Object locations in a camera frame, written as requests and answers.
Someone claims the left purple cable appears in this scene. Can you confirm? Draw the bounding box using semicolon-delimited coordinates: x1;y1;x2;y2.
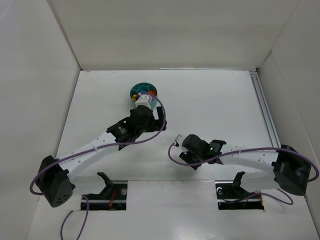
29;92;168;240

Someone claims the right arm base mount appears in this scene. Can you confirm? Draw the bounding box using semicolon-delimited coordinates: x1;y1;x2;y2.
215;171;265;211

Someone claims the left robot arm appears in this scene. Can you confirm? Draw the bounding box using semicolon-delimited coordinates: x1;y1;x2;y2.
35;105;167;208

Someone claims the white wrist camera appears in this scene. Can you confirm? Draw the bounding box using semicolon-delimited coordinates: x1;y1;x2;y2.
135;92;152;109
174;134;188;154

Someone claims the purple cable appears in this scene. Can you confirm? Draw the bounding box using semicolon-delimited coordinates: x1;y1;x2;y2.
29;92;168;240
167;142;320;206

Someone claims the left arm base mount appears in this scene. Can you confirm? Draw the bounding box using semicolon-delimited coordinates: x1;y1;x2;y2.
86;172;128;211

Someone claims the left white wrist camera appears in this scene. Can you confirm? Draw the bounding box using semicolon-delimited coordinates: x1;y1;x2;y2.
135;92;152;109

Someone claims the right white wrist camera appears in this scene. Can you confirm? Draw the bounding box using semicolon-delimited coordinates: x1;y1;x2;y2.
174;134;188;154

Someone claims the aluminium rail right edge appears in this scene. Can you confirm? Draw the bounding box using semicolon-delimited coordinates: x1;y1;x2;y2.
249;70;281;148

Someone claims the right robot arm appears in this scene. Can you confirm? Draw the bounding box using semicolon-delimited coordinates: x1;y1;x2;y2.
174;134;312;196

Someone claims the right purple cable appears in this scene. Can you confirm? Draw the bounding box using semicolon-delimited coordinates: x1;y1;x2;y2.
167;142;320;206

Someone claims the teal round divided container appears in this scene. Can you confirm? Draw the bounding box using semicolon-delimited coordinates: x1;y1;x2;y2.
129;82;158;107

